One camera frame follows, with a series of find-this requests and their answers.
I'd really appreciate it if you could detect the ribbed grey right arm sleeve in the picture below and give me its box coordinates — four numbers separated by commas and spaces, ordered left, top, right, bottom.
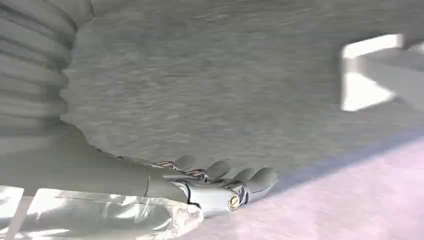
0, 0, 96, 137

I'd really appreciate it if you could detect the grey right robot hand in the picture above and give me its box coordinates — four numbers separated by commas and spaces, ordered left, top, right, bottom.
0, 123, 280, 219

